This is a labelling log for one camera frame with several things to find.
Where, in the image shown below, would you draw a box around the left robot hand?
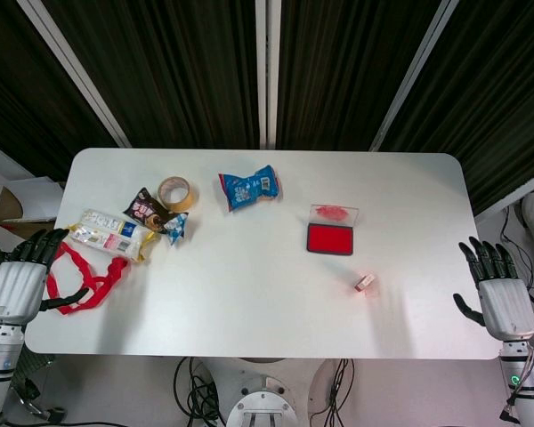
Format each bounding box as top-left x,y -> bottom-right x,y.
0,228 -> 91,326

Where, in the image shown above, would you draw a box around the dark pleated curtain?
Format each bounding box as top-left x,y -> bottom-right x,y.
0,0 -> 534,214

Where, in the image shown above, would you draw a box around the yellow tape roll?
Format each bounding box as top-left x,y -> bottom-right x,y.
157,176 -> 200,211

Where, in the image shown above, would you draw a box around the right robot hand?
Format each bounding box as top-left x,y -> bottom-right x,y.
452,237 -> 534,343

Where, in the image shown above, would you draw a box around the black cable bundle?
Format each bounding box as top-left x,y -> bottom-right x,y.
173,357 -> 226,427

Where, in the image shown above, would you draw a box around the grey right wrist cable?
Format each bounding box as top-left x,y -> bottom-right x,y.
500,345 -> 534,423

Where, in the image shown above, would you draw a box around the white frame post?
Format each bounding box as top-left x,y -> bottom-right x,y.
367,0 -> 460,153
16,0 -> 133,149
254,0 -> 283,150

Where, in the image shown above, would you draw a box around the small blue white snack packet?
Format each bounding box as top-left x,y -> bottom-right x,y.
161,212 -> 190,246

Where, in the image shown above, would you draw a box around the black floor cables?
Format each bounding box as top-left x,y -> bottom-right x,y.
500,189 -> 534,304

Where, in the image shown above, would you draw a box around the small pink stamp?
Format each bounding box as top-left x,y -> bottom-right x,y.
353,273 -> 378,294

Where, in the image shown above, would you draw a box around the long white yellow snack package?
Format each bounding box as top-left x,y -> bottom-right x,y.
61,209 -> 158,264

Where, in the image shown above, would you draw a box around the brown cardboard box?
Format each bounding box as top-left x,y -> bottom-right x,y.
0,176 -> 66,241

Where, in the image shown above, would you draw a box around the thin black cable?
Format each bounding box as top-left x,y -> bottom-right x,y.
325,358 -> 358,427

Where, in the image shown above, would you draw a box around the dark brown snack bag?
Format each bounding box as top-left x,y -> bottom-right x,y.
123,187 -> 171,233

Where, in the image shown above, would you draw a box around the red ink pad case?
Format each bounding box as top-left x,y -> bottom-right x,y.
305,204 -> 361,257

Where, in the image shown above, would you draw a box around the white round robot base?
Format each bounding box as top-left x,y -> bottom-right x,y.
198,357 -> 358,427

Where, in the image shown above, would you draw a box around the blue snack bag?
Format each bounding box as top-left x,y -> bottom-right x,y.
217,165 -> 283,214

